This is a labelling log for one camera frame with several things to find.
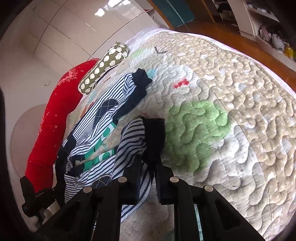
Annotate navy striped kids pants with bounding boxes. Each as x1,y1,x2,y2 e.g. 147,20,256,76
55,69,165,219

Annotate red long pillow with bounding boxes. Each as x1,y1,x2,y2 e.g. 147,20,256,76
25,59,98,193

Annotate round beige headboard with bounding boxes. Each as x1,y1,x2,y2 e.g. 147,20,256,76
10,104,46,178

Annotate heart patterned quilt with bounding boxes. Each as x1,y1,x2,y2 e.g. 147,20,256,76
66,29,295,240

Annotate olive white dotted pillow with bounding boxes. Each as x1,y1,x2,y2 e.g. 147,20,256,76
78,42,130,95

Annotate cluttered white shelf unit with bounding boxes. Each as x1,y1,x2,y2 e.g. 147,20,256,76
213,1,295,71

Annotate wooden framed teal door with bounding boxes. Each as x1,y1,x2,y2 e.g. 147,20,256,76
147,0,209,30

